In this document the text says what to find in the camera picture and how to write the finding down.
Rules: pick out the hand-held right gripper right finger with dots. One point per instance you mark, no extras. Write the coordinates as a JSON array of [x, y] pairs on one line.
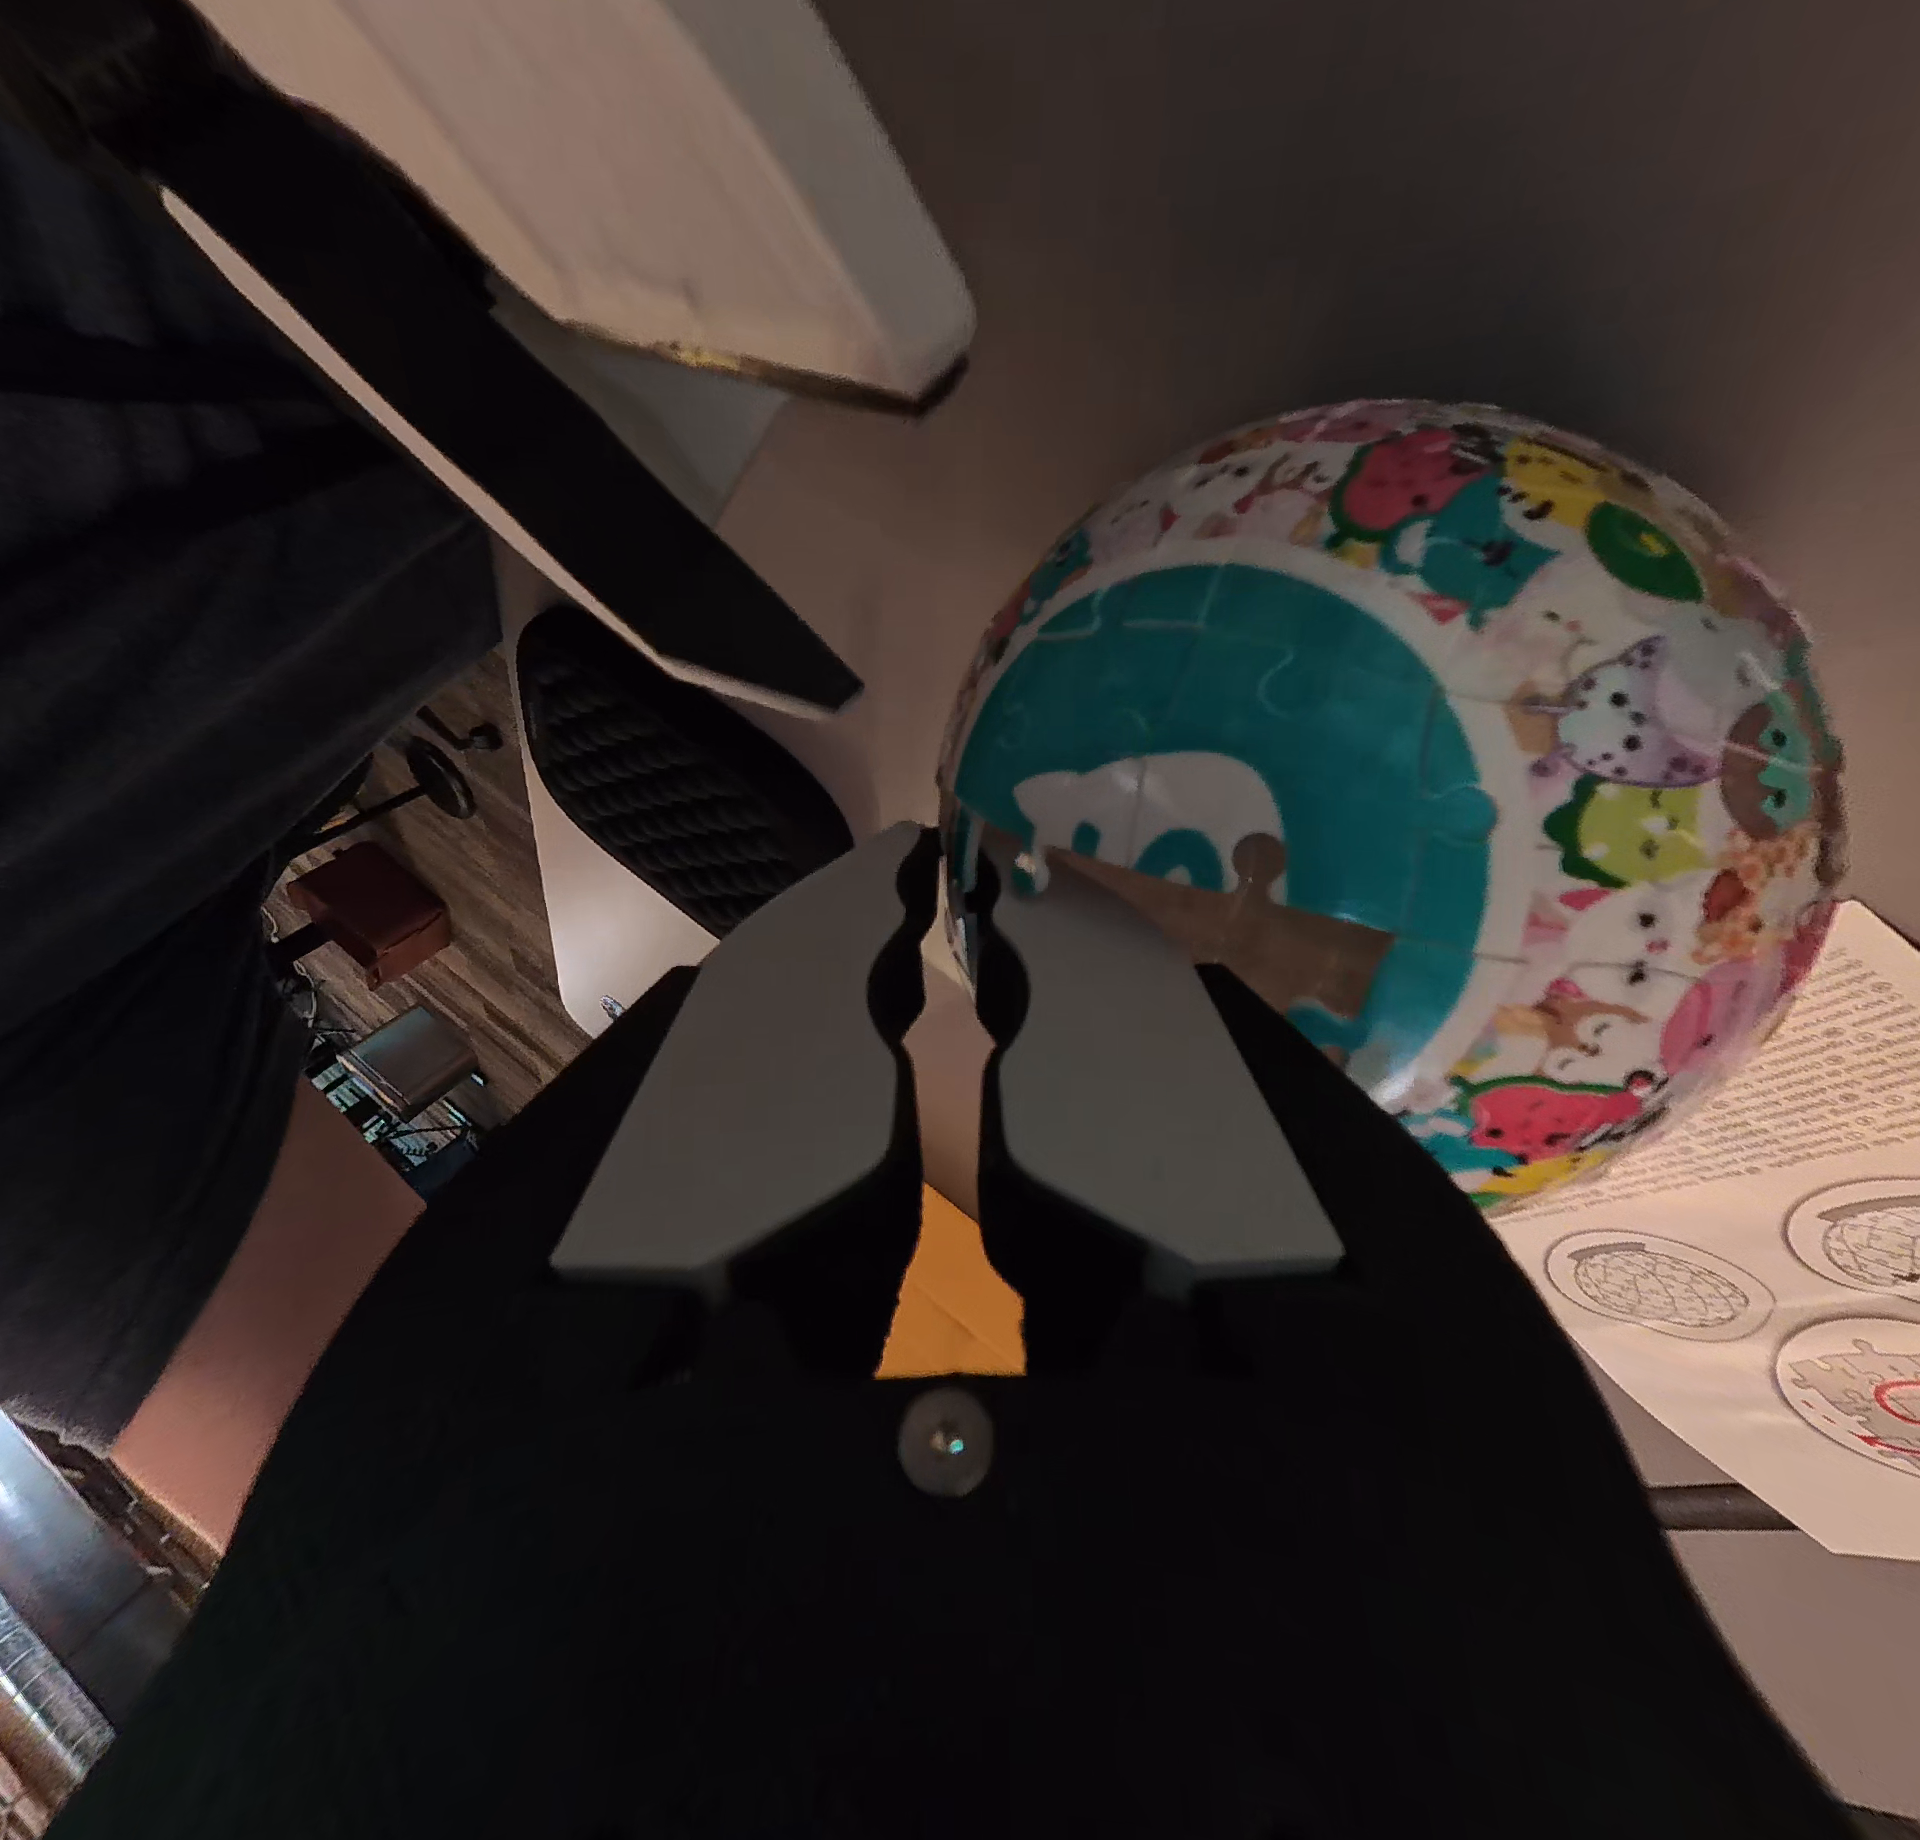
[[1140, 1119]]

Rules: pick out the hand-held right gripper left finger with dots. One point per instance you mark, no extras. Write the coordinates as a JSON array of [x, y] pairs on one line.
[[749, 1104]]

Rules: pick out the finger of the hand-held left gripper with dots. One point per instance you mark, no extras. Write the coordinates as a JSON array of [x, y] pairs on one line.
[[451, 445], [602, 115]]

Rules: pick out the colourful puzzle ball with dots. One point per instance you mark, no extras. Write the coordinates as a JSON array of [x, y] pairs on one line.
[[1500, 670]]

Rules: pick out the person's right forearm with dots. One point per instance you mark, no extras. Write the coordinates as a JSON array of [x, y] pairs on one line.
[[255, 1317]]

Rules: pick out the person's dark shirt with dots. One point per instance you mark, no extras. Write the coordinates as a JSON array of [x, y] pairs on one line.
[[179, 596]]

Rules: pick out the white chair with black mesh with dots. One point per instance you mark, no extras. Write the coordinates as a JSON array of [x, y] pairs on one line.
[[675, 789]]

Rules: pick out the black office chair base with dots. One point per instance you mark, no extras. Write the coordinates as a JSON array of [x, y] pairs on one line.
[[434, 783]]

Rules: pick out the brown box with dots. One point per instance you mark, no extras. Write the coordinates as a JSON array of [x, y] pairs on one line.
[[376, 919]]

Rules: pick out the white instruction leaflet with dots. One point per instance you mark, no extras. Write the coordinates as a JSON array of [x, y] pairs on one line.
[[1725, 1212]]

